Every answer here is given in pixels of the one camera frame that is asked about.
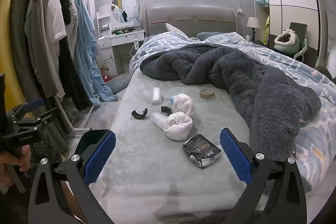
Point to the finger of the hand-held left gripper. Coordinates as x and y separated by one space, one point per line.
50 114
34 103

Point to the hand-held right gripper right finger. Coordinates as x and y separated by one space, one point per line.
235 158

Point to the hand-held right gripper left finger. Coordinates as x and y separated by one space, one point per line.
101 155

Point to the black foil packet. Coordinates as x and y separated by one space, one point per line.
200 150

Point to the black curved plastic piece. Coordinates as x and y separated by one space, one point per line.
166 108
137 116

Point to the white cloth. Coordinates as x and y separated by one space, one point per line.
178 127
185 106

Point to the brown tape roll core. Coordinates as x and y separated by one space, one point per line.
206 97

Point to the clear plastic bag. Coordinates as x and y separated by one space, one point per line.
158 120

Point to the bubble wrap roll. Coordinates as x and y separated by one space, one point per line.
156 95

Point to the blue tissue pack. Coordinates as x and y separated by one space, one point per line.
173 99

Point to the person's left hand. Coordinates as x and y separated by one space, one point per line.
6 171

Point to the white clothes rack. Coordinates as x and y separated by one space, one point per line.
69 119

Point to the grey bed sheet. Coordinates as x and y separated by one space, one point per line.
147 174

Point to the light blue robe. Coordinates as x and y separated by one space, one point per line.
86 50

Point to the grey floor cushion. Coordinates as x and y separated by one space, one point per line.
119 83

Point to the dark grey fleece blanket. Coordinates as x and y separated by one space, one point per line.
236 77

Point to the white t-shirt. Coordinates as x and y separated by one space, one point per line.
56 19

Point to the white dressing table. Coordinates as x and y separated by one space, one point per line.
118 41

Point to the blue patterned duvet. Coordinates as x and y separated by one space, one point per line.
315 82

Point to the white power strip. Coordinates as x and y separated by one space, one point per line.
136 44

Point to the dressing table clutter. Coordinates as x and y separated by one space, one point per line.
126 31

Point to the blue-grey pillow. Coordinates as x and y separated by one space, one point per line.
207 35

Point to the round mirror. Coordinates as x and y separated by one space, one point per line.
124 5

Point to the yellow-green garment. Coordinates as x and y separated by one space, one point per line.
267 27

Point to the bedside lamp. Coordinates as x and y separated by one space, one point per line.
253 23

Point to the white pillow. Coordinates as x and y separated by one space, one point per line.
172 27

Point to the black and white chair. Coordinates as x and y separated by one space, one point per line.
300 28

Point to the grey padded headboard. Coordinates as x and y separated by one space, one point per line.
189 16

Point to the blue plush toy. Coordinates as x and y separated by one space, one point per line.
262 0

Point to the white wardrobe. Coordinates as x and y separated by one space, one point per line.
296 3

